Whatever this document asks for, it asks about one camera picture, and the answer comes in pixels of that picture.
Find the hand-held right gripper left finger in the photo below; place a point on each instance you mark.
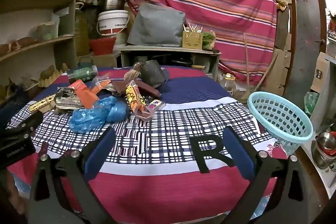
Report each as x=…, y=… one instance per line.
x=98, y=154

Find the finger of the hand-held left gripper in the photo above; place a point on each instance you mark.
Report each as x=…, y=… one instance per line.
x=30, y=121

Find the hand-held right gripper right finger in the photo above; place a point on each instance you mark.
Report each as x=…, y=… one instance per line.
x=237, y=153

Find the light blue plastic basket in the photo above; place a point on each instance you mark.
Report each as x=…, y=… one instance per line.
x=283, y=119

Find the clear orange-edged plastic bag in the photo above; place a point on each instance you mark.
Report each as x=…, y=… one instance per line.
x=103, y=84

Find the black cup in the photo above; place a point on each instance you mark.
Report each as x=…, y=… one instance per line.
x=153, y=71

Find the yellow printed packet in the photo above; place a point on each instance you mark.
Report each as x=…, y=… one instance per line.
x=42, y=104

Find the blue plastic bag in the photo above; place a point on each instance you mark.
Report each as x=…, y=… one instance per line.
x=92, y=116

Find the black patterned packet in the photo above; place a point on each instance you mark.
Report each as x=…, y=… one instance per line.
x=65, y=98

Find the yellow egg carton tray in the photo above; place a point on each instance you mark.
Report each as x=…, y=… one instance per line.
x=51, y=79

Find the potato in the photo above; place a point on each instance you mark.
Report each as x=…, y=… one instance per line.
x=48, y=71
x=64, y=66

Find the orange foil snack packet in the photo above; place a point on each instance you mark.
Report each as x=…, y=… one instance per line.
x=85, y=95

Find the yellow orange snack packet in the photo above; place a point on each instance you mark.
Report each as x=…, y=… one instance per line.
x=134, y=98

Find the plastic bottle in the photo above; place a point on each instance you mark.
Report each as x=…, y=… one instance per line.
x=228, y=83

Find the green label glass jar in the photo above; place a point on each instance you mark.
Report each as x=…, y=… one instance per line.
x=84, y=73

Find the purple bead packet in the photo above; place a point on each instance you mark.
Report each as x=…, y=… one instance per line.
x=155, y=105

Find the crumpled brown paper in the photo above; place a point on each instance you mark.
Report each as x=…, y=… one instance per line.
x=131, y=74

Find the steel bowls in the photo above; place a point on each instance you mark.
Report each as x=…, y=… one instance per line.
x=325, y=148

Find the green plastic bag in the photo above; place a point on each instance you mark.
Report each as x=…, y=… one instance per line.
x=311, y=102

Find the clear plastic container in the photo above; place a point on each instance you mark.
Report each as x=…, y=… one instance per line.
x=44, y=31

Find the cardboard box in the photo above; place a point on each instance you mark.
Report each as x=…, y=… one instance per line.
x=99, y=59

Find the folded cardboard sheets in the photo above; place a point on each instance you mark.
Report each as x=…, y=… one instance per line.
x=282, y=66

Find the red plastic basket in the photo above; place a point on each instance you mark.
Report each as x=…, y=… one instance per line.
x=102, y=45

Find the large oil bottle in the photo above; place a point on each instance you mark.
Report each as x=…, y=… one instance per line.
x=81, y=29

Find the black pan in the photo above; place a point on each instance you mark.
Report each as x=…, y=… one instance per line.
x=181, y=61

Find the wooden shelf unit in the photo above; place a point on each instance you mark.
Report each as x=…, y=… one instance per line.
x=65, y=19

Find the green leafy vegetables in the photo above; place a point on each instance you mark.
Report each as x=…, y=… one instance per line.
x=208, y=39

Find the yellow utensil holder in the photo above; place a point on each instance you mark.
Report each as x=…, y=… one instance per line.
x=192, y=40

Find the low wooden cabinet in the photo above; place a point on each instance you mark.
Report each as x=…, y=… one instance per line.
x=168, y=52

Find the white plastic bucket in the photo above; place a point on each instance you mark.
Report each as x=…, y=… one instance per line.
x=113, y=22

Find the grey cloth cover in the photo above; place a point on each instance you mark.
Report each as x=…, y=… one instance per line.
x=157, y=27

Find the brown door frame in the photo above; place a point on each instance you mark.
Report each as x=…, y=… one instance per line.
x=291, y=29

